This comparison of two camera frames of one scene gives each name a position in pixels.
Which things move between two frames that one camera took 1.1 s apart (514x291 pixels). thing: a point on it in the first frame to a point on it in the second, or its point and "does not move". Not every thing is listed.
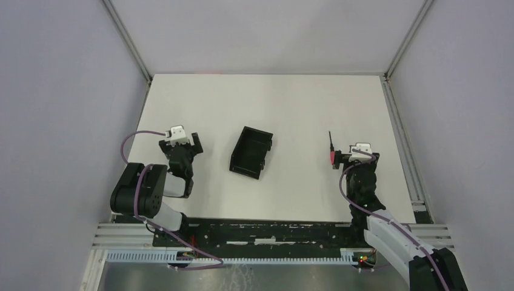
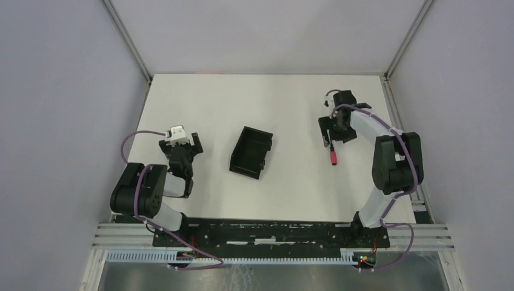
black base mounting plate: [262, 233] does not move
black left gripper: [197, 147] does not move
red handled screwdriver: [332, 154] does not move
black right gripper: [340, 158] to [325, 123]
